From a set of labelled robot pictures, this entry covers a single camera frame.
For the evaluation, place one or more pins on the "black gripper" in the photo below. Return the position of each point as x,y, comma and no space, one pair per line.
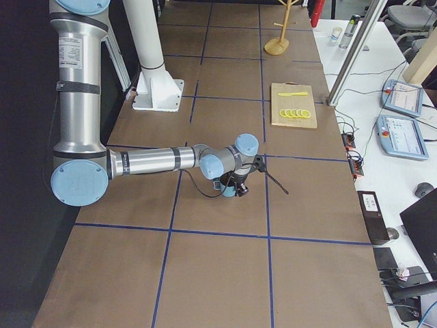
228,180

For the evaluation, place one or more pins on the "dark teal mug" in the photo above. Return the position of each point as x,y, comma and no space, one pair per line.
228,190

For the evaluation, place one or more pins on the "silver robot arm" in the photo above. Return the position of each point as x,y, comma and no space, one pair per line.
83,166

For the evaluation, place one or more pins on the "wooden cup rack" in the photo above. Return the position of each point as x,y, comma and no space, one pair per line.
277,46

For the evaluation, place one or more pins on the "paper cup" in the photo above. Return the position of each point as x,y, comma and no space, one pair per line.
336,33

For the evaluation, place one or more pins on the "lemon slice one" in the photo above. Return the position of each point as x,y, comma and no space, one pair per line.
282,113

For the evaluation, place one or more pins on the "lemon slice two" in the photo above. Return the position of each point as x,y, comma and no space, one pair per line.
288,113

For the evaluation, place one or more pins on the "bamboo cutting board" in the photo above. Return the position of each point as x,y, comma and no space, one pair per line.
293,102

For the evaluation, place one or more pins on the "lemon slice five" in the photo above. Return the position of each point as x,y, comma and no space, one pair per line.
305,113

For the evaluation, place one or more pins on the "yellow plastic knife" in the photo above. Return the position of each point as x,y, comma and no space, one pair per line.
288,94

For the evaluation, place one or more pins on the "orange black connector strip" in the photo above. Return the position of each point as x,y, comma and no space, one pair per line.
355,160

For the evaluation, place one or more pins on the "black small box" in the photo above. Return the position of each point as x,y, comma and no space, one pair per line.
373,218

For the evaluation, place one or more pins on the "near teach pendant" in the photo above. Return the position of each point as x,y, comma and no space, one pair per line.
401,137

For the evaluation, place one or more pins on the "teach pendant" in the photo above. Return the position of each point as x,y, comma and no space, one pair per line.
401,137
402,97

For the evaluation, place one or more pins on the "plastic water bottle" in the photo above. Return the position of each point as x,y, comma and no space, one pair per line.
349,31

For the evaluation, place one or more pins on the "red fire extinguisher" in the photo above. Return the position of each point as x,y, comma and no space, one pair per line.
317,11

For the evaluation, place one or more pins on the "far teach pendant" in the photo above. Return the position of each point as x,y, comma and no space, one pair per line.
402,97

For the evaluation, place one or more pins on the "black monitor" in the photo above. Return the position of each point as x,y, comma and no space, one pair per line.
419,221

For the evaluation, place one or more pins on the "grey office chair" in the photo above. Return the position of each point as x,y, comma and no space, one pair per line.
413,21

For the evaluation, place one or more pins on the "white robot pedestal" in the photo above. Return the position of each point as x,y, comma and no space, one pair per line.
156,89

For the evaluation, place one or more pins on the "aluminium frame post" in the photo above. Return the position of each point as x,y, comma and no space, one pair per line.
370,19

